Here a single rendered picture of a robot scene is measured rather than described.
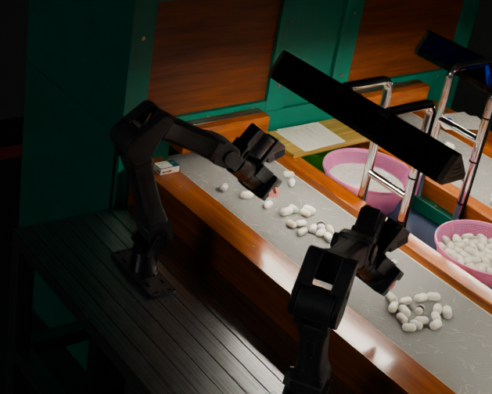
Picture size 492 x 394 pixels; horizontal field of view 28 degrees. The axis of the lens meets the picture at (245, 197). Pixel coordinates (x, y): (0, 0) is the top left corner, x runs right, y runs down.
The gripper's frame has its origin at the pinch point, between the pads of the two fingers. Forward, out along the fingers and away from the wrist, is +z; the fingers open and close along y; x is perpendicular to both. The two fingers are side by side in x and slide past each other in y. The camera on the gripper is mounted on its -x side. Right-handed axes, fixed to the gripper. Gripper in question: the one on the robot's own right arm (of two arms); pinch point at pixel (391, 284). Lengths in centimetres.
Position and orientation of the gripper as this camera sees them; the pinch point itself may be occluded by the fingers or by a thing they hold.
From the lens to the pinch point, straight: 216.5
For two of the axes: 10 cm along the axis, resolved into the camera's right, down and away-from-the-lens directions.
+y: -6.0, -4.7, 6.4
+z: 5.0, 4.0, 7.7
